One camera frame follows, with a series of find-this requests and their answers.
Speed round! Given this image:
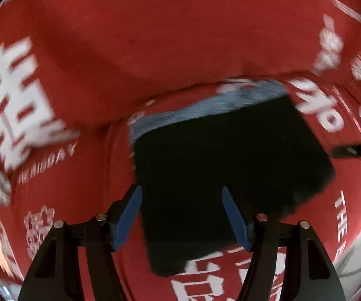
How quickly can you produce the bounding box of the black pants grey waistband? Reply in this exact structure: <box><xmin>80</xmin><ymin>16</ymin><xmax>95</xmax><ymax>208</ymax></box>
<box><xmin>130</xmin><ymin>82</ymin><xmax>335</xmax><ymax>277</ymax></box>

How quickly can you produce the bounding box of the red white character pillow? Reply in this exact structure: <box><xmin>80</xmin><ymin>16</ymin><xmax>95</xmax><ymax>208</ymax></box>
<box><xmin>0</xmin><ymin>37</ymin><xmax>80</xmax><ymax>171</ymax></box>

